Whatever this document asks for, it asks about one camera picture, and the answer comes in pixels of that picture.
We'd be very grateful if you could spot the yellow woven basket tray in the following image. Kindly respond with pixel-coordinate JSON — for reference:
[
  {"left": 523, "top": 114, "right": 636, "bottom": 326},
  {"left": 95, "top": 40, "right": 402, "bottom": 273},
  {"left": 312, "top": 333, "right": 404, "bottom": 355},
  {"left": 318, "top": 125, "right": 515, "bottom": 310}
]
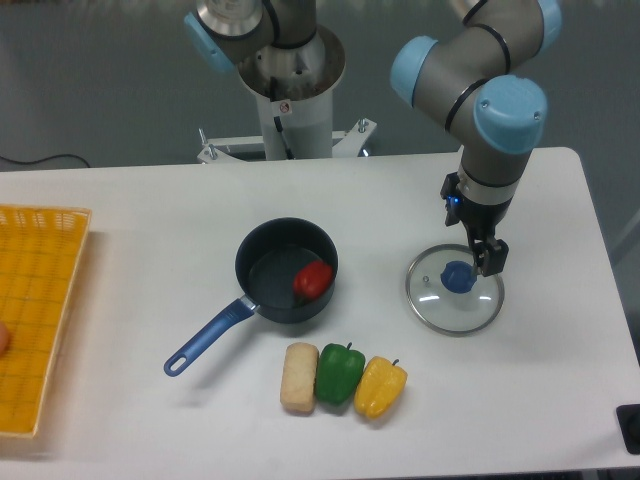
[{"left": 1, "top": 204, "right": 92, "bottom": 438}]

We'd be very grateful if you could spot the dark blue saucepan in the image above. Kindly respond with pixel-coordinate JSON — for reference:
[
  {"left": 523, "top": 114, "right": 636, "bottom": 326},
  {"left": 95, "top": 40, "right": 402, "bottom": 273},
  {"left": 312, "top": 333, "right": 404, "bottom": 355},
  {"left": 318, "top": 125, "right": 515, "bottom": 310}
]
[{"left": 163, "top": 217, "right": 338, "bottom": 377}]

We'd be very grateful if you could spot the beige bread loaf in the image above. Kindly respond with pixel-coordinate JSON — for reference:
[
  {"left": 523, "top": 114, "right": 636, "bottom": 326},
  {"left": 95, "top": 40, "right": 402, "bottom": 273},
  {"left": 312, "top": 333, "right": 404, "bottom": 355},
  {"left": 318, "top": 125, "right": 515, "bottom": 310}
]
[{"left": 280, "top": 342, "right": 319, "bottom": 414}]

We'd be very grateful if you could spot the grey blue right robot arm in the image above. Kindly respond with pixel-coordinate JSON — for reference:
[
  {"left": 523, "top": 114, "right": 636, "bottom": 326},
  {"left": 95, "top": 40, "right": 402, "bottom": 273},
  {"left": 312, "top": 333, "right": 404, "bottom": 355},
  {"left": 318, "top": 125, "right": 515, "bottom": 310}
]
[{"left": 390, "top": 1, "right": 563, "bottom": 277}]

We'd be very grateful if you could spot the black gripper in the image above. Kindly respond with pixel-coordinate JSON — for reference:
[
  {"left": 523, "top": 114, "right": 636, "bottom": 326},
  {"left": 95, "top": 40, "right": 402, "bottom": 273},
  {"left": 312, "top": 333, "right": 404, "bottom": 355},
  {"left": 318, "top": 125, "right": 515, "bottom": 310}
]
[{"left": 440, "top": 172, "right": 514, "bottom": 276}]

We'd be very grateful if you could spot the red bell pepper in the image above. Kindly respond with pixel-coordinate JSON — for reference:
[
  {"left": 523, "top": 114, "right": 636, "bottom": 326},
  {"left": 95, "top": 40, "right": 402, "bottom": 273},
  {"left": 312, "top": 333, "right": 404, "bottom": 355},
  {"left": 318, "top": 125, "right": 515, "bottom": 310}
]
[{"left": 292, "top": 260, "right": 333, "bottom": 303}]

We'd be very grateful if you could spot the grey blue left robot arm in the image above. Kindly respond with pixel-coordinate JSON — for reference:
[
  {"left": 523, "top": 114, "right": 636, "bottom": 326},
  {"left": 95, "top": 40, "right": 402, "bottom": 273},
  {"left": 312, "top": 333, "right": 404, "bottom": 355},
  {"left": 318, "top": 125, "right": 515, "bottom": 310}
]
[{"left": 184, "top": 1, "right": 376, "bottom": 160}]

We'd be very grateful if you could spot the green bell pepper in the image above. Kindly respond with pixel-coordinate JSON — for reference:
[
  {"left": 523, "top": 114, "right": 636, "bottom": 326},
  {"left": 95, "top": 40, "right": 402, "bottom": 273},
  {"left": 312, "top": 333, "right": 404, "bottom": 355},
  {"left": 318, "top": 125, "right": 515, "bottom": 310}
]
[{"left": 315, "top": 343, "right": 366, "bottom": 406}]

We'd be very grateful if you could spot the black cable on floor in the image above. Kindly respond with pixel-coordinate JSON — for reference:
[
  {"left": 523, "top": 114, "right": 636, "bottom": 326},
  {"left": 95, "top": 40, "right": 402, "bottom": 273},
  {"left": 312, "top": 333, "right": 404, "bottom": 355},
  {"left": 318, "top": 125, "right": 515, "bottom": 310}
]
[{"left": 0, "top": 153, "right": 92, "bottom": 168}]

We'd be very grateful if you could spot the yellow bell pepper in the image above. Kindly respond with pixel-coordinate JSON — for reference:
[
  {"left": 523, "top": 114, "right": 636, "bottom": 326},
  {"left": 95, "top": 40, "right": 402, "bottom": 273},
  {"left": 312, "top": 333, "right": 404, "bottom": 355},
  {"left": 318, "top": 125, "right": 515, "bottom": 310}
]
[{"left": 353, "top": 356, "right": 408, "bottom": 420}]

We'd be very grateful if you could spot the glass pot lid blue knob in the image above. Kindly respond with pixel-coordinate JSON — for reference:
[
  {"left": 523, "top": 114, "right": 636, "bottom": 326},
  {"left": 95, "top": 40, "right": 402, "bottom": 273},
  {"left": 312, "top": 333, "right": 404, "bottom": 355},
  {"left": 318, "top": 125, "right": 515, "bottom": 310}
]
[{"left": 404, "top": 243, "right": 506, "bottom": 337}]

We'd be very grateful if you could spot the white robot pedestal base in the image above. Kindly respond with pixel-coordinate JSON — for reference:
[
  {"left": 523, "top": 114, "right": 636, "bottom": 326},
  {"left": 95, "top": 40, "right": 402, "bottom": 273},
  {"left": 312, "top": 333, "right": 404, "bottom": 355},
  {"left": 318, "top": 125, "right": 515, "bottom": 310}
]
[{"left": 197, "top": 25, "right": 377, "bottom": 164}]

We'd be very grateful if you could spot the black device at table edge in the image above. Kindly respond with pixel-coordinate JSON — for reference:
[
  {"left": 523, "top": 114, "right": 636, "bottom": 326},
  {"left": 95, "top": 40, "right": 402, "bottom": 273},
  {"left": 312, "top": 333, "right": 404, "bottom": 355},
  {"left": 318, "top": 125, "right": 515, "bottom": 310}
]
[{"left": 616, "top": 404, "right": 640, "bottom": 455}]

